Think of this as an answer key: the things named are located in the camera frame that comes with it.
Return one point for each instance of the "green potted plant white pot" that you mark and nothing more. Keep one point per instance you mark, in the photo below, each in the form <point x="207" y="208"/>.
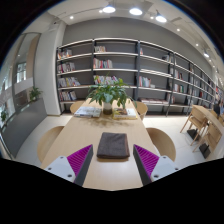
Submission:
<point x="108" y="93"/>

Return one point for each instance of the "yellow-edged flat book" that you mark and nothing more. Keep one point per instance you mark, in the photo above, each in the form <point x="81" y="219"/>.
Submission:
<point x="125" y="113"/>

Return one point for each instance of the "ceiling lights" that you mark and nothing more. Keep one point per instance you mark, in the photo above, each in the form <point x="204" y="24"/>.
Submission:
<point x="135" y="11"/>

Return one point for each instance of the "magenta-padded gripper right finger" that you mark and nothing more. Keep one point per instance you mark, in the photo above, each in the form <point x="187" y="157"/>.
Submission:
<point x="156" y="166"/>

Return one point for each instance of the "light wooden side table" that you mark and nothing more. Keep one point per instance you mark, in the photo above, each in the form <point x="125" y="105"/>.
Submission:
<point x="208" y="113"/>

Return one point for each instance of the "grey zigzag striped towel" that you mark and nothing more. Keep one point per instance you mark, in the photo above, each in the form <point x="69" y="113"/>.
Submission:
<point x="113" y="145"/>

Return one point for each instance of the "small green potted plant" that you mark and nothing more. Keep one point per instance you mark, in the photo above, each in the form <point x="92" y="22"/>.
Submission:
<point x="3" y="116"/>
<point x="35" y="93"/>

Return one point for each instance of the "white flat book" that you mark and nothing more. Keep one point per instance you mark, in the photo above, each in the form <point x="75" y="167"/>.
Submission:
<point x="87" y="111"/>

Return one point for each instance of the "grey bookshelf unit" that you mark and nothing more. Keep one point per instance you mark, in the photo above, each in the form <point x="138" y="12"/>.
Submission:
<point x="153" y="66"/>

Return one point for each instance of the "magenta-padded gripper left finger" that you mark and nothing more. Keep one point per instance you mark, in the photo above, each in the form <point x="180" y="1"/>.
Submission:
<point x="68" y="166"/>

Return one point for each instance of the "slatted wooden chair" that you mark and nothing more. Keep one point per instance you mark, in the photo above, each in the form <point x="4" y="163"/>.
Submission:
<point x="213" y="136"/>
<point x="196" y="120"/>

